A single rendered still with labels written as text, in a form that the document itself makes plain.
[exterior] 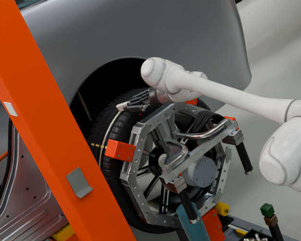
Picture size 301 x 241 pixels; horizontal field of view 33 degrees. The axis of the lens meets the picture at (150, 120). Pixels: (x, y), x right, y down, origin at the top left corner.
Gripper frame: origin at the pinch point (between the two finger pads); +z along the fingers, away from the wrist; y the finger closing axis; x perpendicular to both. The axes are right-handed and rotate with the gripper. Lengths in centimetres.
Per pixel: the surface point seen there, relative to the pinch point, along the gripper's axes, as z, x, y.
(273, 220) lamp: -43, -62, -19
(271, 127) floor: 33, -155, 146
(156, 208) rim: 14, -52, -13
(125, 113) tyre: 0.0, -2.1, -2.2
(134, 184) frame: -1.3, -21.3, -25.8
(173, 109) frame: -15.1, -13.2, 6.6
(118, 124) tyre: 2.1, -2.8, -7.6
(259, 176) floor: 23, -141, 82
